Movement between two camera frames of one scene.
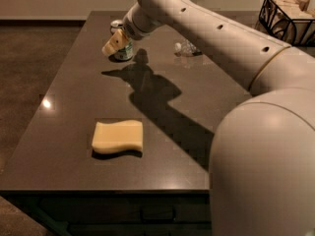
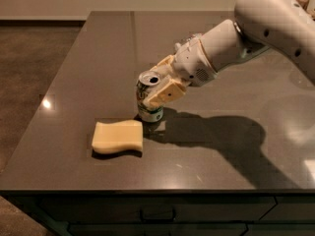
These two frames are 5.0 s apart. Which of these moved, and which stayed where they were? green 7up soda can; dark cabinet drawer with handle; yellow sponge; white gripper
Moved: white gripper; green 7up soda can
Stayed: yellow sponge; dark cabinet drawer with handle
